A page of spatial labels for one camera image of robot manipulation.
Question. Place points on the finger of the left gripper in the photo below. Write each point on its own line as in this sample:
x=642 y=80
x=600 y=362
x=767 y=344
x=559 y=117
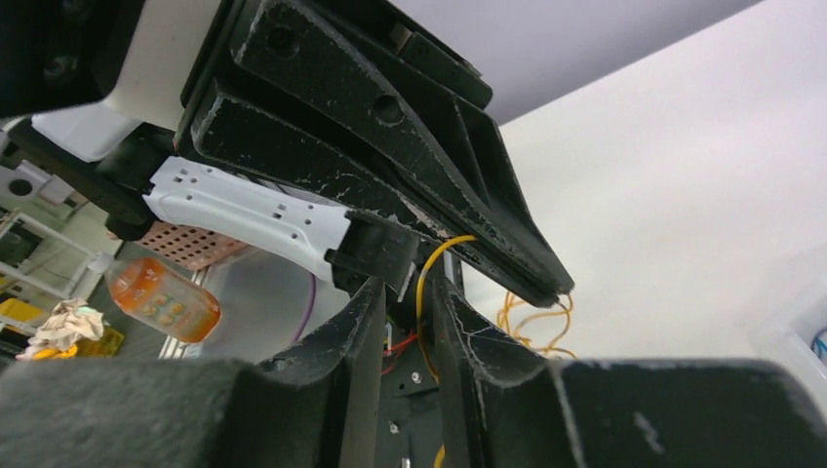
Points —
x=322 y=74

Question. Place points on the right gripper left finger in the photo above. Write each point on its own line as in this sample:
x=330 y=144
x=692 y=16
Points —
x=312 y=405

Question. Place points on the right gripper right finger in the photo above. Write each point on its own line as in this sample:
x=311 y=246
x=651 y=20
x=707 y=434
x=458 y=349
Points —
x=505 y=406

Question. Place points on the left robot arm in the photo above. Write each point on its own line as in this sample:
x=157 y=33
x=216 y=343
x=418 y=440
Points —
x=101 y=93

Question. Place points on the pink perforated basket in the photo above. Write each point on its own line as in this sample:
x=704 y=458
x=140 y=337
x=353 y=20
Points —
x=190 y=247

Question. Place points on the orange plastic bottle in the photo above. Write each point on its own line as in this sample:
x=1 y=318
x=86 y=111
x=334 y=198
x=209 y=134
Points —
x=156 y=295

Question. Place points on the crumpled cloth rag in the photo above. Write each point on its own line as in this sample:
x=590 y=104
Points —
x=70 y=321

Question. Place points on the clear plastic bin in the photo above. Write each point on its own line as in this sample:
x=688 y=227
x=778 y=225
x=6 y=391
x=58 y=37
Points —
x=794 y=336

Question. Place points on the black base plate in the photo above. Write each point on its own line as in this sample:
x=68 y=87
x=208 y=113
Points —
x=409 y=422

